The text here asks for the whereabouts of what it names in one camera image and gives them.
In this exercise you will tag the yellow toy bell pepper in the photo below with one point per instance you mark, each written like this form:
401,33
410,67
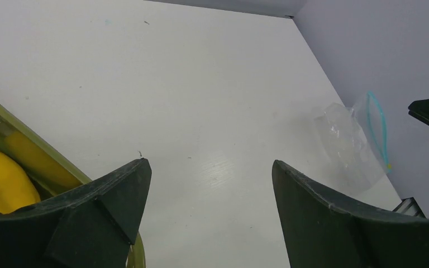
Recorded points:
16,188

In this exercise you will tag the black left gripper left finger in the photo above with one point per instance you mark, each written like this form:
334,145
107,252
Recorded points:
92,225

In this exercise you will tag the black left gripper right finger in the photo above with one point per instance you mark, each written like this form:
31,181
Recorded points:
325,228

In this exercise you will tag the olive green plastic bin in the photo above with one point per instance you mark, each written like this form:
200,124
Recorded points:
49,171

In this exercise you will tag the aluminium table frame rail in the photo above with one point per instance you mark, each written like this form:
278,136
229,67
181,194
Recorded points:
409,207

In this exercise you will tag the clear zip top bag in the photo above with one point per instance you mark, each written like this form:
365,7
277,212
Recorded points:
355,141

